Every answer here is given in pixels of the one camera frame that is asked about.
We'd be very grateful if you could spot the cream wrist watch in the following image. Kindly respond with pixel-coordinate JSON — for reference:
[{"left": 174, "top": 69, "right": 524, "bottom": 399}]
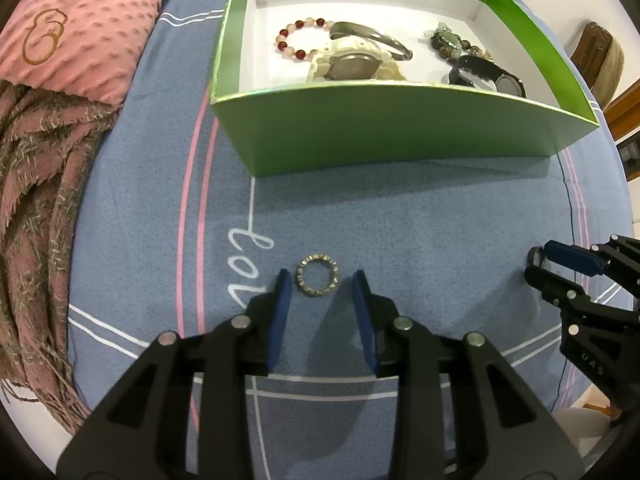
[{"left": 305, "top": 35, "right": 406, "bottom": 83}]

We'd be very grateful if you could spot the green cardboard box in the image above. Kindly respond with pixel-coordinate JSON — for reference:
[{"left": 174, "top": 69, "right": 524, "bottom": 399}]
[{"left": 209, "top": 0, "right": 601, "bottom": 178}]

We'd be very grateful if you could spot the brown fringed scarf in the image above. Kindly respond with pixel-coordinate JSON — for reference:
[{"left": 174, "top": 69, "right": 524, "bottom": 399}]
[{"left": 0, "top": 80, "right": 123, "bottom": 433}]

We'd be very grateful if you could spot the black wrist watch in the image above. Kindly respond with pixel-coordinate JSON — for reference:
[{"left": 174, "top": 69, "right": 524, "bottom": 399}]
[{"left": 447, "top": 54, "right": 527, "bottom": 98}]

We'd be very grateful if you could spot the dark grey bangle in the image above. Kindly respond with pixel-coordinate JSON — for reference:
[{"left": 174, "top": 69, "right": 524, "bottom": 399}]
[{"left": 330, "top": 21, "right": 413, "bottom": 61}]

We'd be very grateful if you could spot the red and pink bead bracelet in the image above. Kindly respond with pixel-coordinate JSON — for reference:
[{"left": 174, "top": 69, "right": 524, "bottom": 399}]
[{"left": 275, "top": 17, "right": 336, "bottom": 59}]

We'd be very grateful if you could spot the blue striped bed sheet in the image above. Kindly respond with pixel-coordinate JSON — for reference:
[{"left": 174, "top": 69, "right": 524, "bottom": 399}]
[{"left": 65, "top": 0, "right": 636, "bottom": 480}]

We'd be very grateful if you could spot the green jade bracelet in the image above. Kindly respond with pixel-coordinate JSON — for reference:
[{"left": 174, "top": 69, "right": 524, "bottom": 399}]
[{"left": 425, "top": 21, "right": 466, "bottom": 61}]

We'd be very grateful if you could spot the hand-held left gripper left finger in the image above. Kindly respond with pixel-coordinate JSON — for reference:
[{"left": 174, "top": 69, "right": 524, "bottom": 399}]
[{"left": 55, "top": 268, "right": 293, "bottom": 480}]

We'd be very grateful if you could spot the pink dotted pillow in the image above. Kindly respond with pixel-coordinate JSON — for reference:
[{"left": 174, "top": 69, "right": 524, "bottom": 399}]
[{"left": 0, "top": 0, "right": 193, "bottom": 106}]

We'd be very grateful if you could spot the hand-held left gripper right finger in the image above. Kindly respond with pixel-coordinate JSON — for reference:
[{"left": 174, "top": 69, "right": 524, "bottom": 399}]
[{"left": 351, "top": 270, "right": 586, "bottom": 480}]

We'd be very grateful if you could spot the brown wooden bead bracelet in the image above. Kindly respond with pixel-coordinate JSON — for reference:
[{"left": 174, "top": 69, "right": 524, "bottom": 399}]
[{"left": 435, "top": 37, "right": 496, "bottom": 61}]

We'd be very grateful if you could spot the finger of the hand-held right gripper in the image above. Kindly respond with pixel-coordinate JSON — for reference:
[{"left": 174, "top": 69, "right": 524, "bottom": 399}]
[
  {"left": 544, "top": 235, "right": 640, "bottom": 281},
  {"left": 525, "top": 246, "right": 640, "bottom": 322}
]

